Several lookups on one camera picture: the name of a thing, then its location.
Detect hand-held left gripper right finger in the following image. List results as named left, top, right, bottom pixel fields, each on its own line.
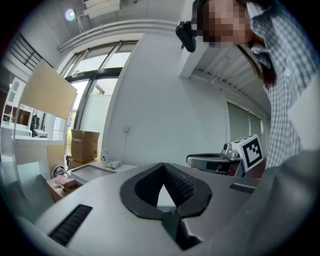
left=163, top=161, right=261, bottom=242

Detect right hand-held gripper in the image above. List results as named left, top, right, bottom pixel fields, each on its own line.
left=186, top=134, right=266, bottom=177

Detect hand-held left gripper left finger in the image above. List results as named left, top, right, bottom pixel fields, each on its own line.
left=34, top=161, right=182, bottom=256

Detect grey rectangular tray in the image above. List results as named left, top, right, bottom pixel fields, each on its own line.
left=66, top=163, right=118, bottom=185

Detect white wet wipes packet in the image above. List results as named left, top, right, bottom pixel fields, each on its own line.
left=106, top=159, right=123, bottom=170

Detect low cardboard box with bags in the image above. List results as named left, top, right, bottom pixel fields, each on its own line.
left=46, top=174, right=81, bottom=204

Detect white round bucket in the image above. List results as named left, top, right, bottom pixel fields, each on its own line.
left=51, top=164, right=68, bottom=180

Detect grey roller blind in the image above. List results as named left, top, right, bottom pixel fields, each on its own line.
left=226, top=99, right=263, bottom=152

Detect large open cardboard box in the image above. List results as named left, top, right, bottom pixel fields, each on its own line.
left=70, top=129, right=101, bottom=164

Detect light brown panel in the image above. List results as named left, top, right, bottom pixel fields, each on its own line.
left=46, top=144, right=66, bottom=173

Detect white shelf unit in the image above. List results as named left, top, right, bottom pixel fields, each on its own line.
left=0, top=76, right=70, bottom=167

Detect light wooden board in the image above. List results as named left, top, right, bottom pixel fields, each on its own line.
left=19, top=60, right=78, bottom=120

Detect person in checked shirt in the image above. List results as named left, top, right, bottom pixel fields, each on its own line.
left=246, top=1, right=320, bottom=171

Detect person's head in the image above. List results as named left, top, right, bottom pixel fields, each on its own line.
left=199, top=0, right=266, bottom=51

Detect white ceiling pipes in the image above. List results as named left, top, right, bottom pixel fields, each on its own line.
left=57, top=19, right=179, bottom=53

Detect black metal railing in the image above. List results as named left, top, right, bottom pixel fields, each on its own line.
left=9, top=31, right=54, bottom=73

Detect round ceiling lamp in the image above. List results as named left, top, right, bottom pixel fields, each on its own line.
left=64, top=8, right=76, bottom=22

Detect silver right gripper camera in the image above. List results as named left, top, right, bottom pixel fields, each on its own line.
left=221, top=142, right=241, bottom=161

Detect black head-mounted camera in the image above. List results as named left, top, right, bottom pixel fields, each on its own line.
left=175, top=0, right=210, bottom=53

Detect window with dark frame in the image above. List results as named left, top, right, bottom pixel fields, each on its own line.
left=56, top=39, right=139, bottom=161

